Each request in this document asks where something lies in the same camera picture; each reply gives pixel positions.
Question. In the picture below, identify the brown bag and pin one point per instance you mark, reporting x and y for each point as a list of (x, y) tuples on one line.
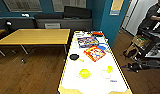
[(131, 50)]

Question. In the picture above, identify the cardboard box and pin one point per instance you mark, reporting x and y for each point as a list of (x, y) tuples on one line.
[(140, 40)]

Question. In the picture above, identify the black wheeled cart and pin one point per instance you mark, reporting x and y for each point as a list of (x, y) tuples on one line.
[(152, 43)]

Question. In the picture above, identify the blue plate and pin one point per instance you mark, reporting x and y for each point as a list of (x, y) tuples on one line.
[(102, 48)]

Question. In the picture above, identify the colourful snack packets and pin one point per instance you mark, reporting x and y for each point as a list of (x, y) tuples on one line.
[(94, 54)]

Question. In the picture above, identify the white box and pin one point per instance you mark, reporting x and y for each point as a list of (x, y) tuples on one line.
[(102, 40)]

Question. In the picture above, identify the white air hockey game table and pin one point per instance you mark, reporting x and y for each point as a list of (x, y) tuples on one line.
[(96, 85)]

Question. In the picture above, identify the flat red box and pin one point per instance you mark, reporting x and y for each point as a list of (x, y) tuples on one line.
[(97, 33)]

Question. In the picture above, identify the small yellow game piece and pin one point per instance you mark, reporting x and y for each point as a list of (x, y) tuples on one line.
[(81, 60)]

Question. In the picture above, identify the white door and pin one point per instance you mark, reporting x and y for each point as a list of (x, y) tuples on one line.
[(132, 15)]

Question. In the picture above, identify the person in dark shirt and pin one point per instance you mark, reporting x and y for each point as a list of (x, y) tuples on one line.
[(153, 15)]

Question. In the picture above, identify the black bowl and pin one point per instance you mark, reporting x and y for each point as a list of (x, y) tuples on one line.
[(73, 57)]

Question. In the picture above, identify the white paper item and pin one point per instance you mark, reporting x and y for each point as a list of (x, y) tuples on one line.
[(79, 34)]

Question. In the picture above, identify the grey sofa bench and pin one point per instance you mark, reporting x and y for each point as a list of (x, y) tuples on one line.
[(72, 22)]

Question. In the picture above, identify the long black case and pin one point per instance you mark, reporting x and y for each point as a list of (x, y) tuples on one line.
[(77, 12)]

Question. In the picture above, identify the white paper label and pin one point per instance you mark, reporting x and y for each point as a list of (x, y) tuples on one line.
[(52, 25)]

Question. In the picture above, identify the wooden table with yellow top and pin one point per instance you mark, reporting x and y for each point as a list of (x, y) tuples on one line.
[(0, 32), (36, 36)]

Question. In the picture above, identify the dark sofa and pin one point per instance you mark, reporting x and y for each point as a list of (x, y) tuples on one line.
[(19, 24)]

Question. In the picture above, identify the round black object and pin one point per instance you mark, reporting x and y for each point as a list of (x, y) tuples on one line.
[(8, 24)]

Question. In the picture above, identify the yellow wall poster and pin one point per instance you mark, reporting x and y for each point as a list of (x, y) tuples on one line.
[(116, 6)]

